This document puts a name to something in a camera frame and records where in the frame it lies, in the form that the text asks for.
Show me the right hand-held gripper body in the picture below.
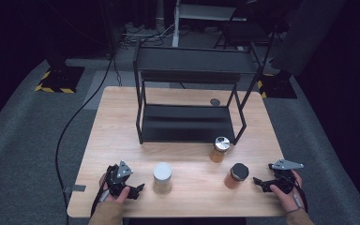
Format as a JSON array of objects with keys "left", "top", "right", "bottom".
[{"left": 267, "top": 158, "right": 305, "bottom": 195}]

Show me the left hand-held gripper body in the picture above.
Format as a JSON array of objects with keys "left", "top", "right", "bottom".
[{"left": 105, "top": 159, "right": 135, "bottom": 198}]

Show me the black lid spice jar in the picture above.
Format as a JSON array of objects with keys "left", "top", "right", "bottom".
[{"left": 223, "top": 162, "right": 250, "bottom": 190}]

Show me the white lid spice jar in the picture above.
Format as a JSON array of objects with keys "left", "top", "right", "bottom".
[{"left": 152, "top": 161, "right": 173, "bottom": 196}]

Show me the silver lid spice jar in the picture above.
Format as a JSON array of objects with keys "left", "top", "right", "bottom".
[{"left": 208, "top": 136, "right": 232, "bottom": 164}]

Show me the black two-tier metal rack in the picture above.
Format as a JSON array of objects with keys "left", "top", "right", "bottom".
[{"left": 132, "top": 39, "right": 265, "bottom": 145}]

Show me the person's left hand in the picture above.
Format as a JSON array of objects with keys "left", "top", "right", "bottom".
[{"left": 98, "top": 172, "right": 131, "bottom": 204}]

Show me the person's right hand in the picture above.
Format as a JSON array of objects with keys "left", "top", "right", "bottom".
[{"left": 268, "top": 170, "right": 305, "bottom": 214}]

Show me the grey tape strip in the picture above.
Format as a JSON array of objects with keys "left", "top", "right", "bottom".
[{"left": 63, "top": 184, "right": 87, "bottom": 194}]

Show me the black stand base hazard tape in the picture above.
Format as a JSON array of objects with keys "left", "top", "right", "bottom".
[
  {"left": 34, "top": 65, "right": 86, "bottom": 95},
  {"left": 256, "top": 71, "right": 298, "bottom": 100}
]

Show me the black stand pole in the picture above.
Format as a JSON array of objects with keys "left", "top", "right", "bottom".
[{"left": 239, "top": 29, "right": 278, "bottom": 111}]

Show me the right hand-held gripper cable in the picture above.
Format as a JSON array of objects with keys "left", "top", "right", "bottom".
[{"left": 290, "top": 176, "right": 309, "bottom": 214}]

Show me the hand-held gripper cable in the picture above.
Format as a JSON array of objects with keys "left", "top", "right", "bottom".
[
  {"left": 90, "top": 173, "right": 111, "bottom": 218},
  {"left": 290, "top": 176, "right": 309, "bottom": 214}
]

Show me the left hand-held gripper cable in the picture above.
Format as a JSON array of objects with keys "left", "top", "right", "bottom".
[{"left": 90, "top": 173, "right": 111, "bottom": 218}]

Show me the long black floor cable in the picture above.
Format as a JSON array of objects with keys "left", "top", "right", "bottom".
[{"left": 54, "top": 52, "right": 116, "bottom": 225}]

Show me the bundle of floor cables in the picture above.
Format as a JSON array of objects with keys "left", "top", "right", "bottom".
[{"left": 120, "top": 22, "right": 176, "bottom": 49}]

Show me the white metal frame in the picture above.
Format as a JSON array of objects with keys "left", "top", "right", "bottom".
[{"left": 171, "top": 0, "right": 248, "bottom": 48}]

